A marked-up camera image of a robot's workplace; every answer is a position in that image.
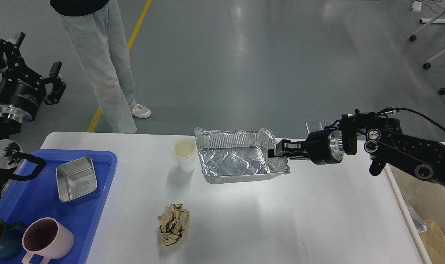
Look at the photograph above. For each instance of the pink mug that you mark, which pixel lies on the pink mug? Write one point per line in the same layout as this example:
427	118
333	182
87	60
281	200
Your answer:
47	238

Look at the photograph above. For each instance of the person in light jeans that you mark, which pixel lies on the person in light jeans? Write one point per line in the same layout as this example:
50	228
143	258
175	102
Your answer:
96	32

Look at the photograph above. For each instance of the clear floor plate left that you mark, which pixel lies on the clear floor plate left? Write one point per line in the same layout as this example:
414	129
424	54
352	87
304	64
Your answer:
314	126

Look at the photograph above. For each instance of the white paper cup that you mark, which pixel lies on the white paper cup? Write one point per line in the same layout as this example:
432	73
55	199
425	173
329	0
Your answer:
185	151

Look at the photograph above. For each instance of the white plastic bin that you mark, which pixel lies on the white plastic bin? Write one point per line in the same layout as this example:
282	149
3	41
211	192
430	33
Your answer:
428	201

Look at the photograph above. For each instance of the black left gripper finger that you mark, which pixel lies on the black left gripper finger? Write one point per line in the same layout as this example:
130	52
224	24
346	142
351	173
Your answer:
11	61
58	87

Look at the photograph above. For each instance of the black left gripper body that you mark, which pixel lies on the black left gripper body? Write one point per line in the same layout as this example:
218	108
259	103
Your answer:
20	94

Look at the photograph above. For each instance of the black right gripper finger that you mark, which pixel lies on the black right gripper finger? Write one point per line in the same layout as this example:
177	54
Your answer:
289	150

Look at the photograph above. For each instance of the aluminium foil tray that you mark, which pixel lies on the aluminium foil tray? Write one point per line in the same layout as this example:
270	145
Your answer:
238	156

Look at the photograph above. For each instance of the stainless steel rectangular container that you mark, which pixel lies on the stainless steel rectangular container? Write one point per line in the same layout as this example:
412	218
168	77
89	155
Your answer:
77	181

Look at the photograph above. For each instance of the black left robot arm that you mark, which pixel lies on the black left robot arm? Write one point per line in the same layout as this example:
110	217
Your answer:
15	164

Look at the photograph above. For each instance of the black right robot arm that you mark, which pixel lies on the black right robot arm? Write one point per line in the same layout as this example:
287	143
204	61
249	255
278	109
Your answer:
385	142

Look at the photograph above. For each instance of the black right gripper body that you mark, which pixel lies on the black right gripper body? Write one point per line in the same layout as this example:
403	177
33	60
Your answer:
325	147

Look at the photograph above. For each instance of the blue plastic tray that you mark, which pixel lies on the blue plastic tray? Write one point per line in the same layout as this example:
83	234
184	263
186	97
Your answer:
38	198

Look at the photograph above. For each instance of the brown paper ball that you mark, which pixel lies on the brown paper ball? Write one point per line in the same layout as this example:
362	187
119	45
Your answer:
173	223

